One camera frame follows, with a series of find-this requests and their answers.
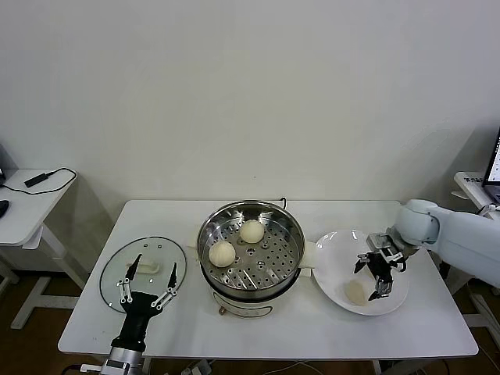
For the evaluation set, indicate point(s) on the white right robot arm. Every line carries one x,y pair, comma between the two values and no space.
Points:
449,230

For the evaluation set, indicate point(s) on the black power adapter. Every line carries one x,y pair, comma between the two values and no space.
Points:
444,271

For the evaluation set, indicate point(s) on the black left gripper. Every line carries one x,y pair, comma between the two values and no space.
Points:
136,312

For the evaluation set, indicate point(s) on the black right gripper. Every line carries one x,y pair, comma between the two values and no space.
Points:
379,267

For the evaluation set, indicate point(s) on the dark monitor edge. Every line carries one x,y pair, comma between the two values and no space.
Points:
1,164

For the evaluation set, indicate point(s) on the white electric cooker base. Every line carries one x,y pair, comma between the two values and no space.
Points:
250,308

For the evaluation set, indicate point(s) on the black power brick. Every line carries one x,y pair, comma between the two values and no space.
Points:
37,179

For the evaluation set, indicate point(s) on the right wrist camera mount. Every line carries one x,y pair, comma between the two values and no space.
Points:
384,244

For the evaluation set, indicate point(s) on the stainless steel steamer pot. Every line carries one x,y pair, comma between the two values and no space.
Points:
273,265

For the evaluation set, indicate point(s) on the black computer mouse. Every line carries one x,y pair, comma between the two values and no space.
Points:
3,207

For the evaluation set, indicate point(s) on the round glass lid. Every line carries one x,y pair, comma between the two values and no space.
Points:
164,250

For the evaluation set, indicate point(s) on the white steamed baozi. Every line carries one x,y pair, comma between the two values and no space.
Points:
222,254
355,292
251,230

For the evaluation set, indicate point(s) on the white round plate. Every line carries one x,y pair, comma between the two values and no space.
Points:
340,250

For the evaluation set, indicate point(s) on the white power strip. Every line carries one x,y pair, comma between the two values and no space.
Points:
199,367

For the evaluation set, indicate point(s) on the open laptop lit screen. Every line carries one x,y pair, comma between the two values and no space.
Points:
495,164

